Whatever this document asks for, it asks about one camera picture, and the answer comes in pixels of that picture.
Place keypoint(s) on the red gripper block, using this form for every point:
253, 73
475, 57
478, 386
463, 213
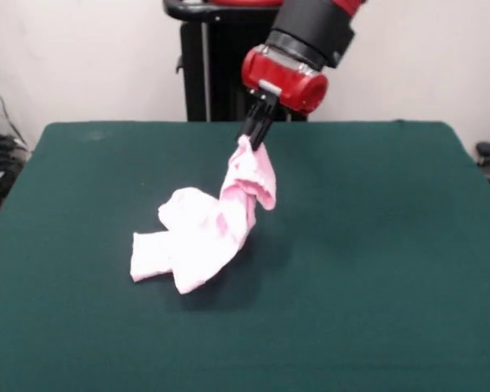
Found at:
286, 79

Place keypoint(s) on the pink garment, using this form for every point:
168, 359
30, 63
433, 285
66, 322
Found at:
204, 228

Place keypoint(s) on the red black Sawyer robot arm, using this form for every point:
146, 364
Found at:
314, 24

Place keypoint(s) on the dark green table cloth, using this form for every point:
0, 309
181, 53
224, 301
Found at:
351, 306

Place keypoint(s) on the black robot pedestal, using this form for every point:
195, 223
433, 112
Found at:
220, 61

